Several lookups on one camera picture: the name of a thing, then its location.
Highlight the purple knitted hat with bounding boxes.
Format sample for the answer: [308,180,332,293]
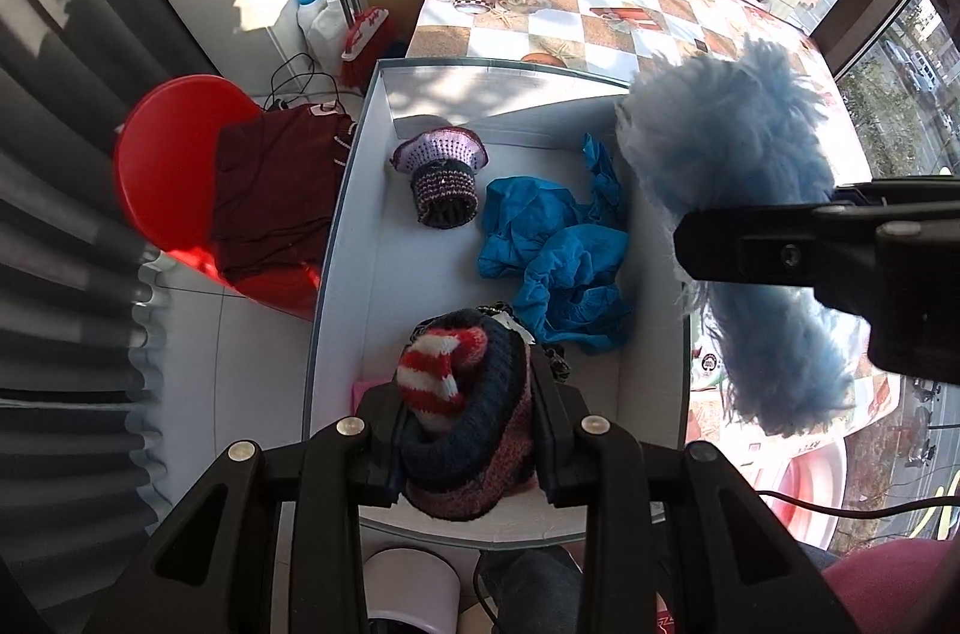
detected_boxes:
[391,125,488,230]

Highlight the red plastic stool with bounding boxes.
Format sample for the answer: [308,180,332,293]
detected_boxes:
[112,74,320,320]

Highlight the grey white storage box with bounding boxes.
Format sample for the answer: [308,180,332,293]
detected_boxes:
[304,58,690,447]

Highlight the light blue fluffy plush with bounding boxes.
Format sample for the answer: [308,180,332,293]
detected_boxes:
[617,40,869,437]

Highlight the patterned checkered tablecloth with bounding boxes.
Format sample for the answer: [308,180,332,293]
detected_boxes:
[409,0,892,437]

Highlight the white plastic jug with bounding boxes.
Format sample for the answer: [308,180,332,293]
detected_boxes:
[296,0,348,77]

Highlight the black cable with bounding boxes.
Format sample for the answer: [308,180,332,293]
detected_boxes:
[262,50,367,115]

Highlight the white bucket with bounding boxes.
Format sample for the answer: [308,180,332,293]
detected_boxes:
[363,548,460,632]

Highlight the red white striped knit hat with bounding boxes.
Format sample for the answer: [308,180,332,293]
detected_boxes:
[394,309,534,522]

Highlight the blue cloth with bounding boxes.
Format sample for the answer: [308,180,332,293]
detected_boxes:
[477,134,631,354]

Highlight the dark red garment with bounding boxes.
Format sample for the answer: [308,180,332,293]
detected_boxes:
[210,104,355,285]

